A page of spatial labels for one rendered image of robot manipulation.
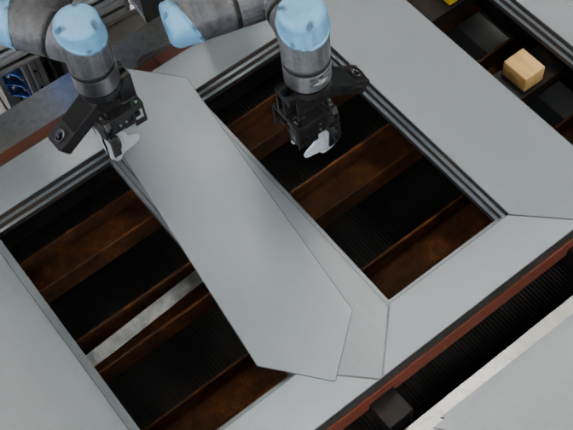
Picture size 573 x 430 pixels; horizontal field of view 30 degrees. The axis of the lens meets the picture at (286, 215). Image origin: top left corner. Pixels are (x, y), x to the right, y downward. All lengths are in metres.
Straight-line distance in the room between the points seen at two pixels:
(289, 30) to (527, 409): 0.70
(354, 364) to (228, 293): 0.24
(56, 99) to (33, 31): 0.58
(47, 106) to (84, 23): 0.63
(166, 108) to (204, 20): 0.42
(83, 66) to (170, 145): 0.31
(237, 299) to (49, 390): 0.33
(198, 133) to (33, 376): 0.52
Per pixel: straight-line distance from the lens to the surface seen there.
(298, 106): 1.66
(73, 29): 1.65
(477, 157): 1.89
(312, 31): 1.53
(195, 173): 1.89
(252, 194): 1.85
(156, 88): 2.01
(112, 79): 1.74
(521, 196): 1.86
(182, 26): 1.59
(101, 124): 1.81
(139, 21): 2.99
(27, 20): 1.71
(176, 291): 1.92
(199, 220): 1.84
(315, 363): 1.70
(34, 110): 2.26
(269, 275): 1.77
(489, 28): 2.30
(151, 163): 1.92
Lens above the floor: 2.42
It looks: 59 degrees down
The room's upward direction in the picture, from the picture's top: 8 degrees counter-clockwise
